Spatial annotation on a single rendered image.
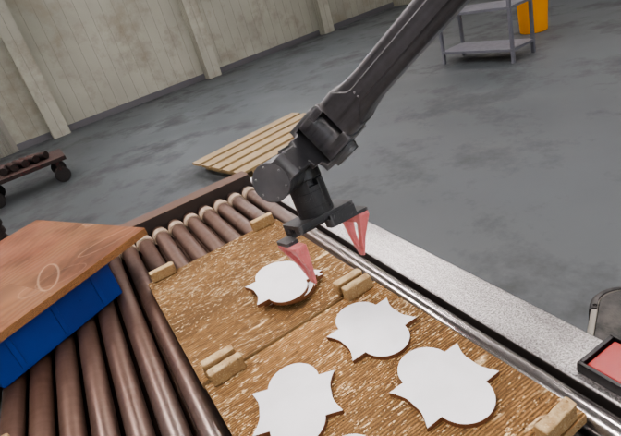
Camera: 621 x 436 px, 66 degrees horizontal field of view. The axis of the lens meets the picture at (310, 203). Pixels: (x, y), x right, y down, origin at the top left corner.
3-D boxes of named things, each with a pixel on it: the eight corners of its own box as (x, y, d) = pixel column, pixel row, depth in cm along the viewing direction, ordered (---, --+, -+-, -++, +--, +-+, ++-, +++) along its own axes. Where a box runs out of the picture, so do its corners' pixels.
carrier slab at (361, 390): (374, 286, 91) (372, 279, 90) (587, 422, 57) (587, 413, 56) (208, 393, 78) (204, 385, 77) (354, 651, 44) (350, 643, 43)
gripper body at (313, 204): (357, 210, 75) (340, 165, 73) (302, 238, 71) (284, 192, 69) (336, 209, 81) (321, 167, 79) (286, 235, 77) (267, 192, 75)
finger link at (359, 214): (384, 250, 77) (364, 197, 75) (349, 272, 74) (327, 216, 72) (361, 247, 83) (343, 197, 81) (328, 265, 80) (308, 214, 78)
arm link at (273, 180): (361, 143, 71) (321, 102, 71) (338, 163, 61) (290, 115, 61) (311, 194, 77) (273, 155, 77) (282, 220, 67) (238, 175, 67)
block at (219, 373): (243, 361, 80) (237, 349, 79) (248, 368, 78) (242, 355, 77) (211, 382, 77) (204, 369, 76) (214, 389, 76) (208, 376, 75)
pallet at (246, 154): (297, 121, 549) (294, 111, 544) (354, 127, 477) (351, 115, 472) (194, 173, 482) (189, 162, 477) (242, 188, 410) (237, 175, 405)
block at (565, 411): (566, 410, 57) (565, 393, 56) (580, 419, 56) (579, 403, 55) (533, 440, 55) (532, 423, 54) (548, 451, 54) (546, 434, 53)
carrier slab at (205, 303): (277, 223, 125) (275, 218, 125) (372, 285, 91) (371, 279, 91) (150, 289, 113) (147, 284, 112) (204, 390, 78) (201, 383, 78)
